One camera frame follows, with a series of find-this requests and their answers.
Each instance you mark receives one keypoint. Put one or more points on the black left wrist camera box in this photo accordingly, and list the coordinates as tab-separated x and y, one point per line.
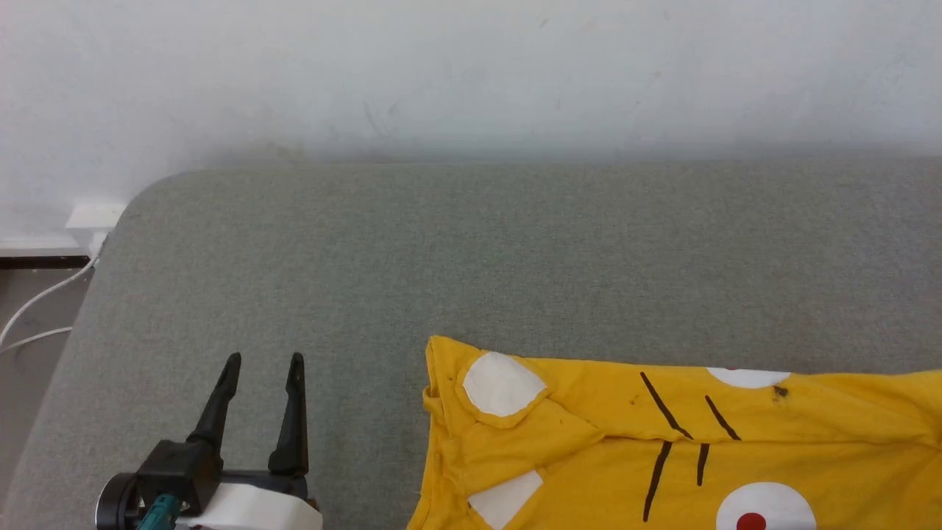
176	471

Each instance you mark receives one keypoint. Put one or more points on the grey-green fabric sofa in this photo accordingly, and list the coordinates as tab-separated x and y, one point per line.
478	250

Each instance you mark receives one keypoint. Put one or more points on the yellow shirt with cartoon print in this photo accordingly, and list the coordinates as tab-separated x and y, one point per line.
589	456

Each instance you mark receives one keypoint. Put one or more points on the white wall socket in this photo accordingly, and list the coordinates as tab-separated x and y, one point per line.
96	217

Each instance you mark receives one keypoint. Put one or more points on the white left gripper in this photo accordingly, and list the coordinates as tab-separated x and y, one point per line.
250	508

